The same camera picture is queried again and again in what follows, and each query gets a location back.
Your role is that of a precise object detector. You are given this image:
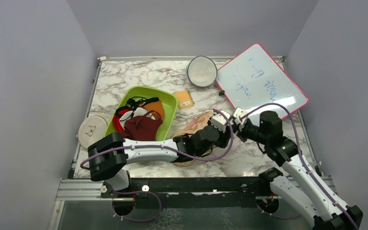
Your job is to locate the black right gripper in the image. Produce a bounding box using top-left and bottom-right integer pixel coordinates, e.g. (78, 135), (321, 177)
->
(229, 120), (269, 145)

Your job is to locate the peach floral mesh laundry bag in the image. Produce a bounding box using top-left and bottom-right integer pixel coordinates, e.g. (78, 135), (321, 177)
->
(171, 110), (219, 167)

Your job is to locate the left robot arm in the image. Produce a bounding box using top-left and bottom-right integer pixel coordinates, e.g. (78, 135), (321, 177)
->
(81, 125), (234, 197)

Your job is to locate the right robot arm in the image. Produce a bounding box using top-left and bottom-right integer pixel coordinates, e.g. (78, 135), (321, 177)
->
(233, 108), (363, 230)

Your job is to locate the orange bra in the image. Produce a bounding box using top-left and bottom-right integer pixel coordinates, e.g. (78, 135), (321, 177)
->
(139, 99), (165, 120)

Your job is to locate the maroon bra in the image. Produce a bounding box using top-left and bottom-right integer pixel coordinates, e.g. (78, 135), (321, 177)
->
(121, 111), (163, 141)

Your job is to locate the red and white bra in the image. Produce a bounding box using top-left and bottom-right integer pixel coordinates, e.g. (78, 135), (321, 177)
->
(112, 107), (148, 132)

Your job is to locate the flat round white laundry bag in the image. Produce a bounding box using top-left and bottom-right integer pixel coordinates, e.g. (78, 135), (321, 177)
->
(77, 115), (108, 149)

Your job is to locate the yellow spiral notebook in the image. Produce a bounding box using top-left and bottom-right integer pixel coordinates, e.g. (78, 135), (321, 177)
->
(174, 90), (195, 110)

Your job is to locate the pink framed whiteboard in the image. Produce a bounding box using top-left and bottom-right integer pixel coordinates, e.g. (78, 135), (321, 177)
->
(216, 43), (309, 123)

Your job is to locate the green plastic tray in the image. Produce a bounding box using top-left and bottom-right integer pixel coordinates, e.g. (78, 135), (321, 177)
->
(105, 86), (178, 141)

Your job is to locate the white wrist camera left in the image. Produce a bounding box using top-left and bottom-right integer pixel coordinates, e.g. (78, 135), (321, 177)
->
(210, 110), (231, 133)

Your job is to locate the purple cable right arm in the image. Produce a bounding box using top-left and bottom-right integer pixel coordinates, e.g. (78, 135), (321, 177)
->
(239, 103), (359, 229)

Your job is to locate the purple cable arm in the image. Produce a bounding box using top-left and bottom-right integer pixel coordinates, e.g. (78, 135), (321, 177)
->
(80, 108), (234, 171)
(239, 103), (359, 229)

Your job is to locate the black strap bra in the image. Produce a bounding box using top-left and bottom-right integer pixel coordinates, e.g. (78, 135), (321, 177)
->
(114, 96), (159, 117)

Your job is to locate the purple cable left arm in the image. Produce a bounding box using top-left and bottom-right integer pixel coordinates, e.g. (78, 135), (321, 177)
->
(80, 108), (234, 171)

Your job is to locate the aluminium table frame rail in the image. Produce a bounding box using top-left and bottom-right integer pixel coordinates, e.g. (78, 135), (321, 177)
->
(56, 179), (134, 202)

